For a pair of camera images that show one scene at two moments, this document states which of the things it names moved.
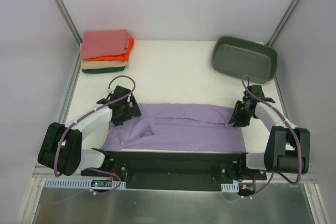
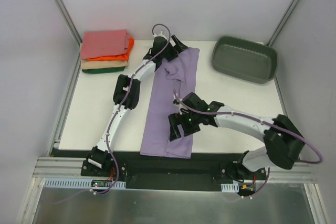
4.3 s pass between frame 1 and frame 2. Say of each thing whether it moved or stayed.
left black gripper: moved
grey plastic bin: stayed
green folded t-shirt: stayed
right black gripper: moved
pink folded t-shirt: stayed
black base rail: stayed
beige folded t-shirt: stayed
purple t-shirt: moved
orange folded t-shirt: stayed
